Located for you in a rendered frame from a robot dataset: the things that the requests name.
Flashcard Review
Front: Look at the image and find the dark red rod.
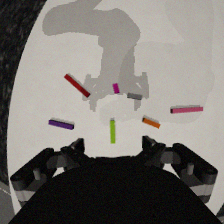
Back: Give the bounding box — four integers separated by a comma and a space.
64, 74, 91, 98

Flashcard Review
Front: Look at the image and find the lime green rod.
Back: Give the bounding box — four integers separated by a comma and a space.
110, 120, 115, 144

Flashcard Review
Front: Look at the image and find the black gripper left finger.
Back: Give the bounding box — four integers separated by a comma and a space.
10, 138, 100, 207

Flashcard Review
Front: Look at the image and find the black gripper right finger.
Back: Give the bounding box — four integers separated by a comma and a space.
124, 135, 218, 204

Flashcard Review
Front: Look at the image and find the small magenta block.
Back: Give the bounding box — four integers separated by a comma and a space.
113, 83, 120, 94

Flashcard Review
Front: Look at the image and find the purple rod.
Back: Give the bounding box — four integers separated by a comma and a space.
48, 120, 74, 130

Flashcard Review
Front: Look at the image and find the orange rod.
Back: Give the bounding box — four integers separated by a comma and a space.
142, 117, 161, 129

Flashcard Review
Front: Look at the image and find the grey rod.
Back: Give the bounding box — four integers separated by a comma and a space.
127, 93, 142, 100

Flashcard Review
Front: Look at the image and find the pink rod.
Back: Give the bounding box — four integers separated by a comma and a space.
170, 107, 203, 113

